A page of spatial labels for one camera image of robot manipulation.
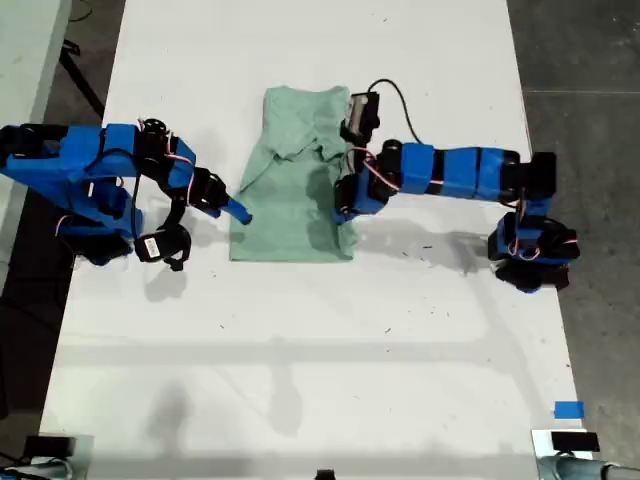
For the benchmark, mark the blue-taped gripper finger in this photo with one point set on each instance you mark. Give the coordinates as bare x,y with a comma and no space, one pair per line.
239,212

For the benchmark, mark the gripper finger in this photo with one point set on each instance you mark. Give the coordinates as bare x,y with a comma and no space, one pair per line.
345,217

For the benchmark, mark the pale green T-shirt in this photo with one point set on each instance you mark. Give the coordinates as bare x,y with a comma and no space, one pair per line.
285,220

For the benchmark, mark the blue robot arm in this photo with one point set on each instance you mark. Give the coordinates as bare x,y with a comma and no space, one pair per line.
60,165
460,170

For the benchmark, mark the black stand leg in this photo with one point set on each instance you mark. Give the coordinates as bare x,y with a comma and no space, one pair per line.
82,82

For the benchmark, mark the pale grey side table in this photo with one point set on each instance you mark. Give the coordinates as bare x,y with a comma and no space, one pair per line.
25,50

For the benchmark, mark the small black block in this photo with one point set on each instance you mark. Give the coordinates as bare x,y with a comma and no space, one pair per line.
325,475

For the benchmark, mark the blue tape strip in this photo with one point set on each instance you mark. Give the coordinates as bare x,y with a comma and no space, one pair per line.
569,410

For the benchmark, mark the small black box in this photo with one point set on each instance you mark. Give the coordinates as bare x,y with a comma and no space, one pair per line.
575,441
47,445

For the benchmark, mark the grey tube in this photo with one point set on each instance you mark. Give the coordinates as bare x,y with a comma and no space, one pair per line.
575,469

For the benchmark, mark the black camera stalk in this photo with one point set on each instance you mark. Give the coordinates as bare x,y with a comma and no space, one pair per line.
176,215
356,150

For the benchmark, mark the round black camera box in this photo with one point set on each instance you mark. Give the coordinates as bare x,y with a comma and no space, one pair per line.
160,245

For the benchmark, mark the rectangular black camera box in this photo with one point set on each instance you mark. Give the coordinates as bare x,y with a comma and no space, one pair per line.
362,117

